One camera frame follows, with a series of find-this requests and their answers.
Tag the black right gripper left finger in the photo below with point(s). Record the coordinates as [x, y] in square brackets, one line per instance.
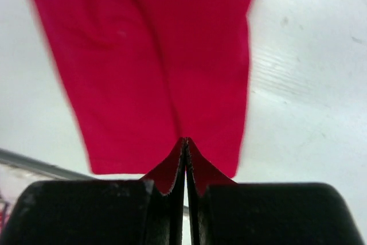
[144, 211]

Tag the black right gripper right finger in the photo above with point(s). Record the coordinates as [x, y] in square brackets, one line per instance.
[226, 212]

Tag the red t-shirt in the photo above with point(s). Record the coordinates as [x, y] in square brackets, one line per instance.
[140, 74]

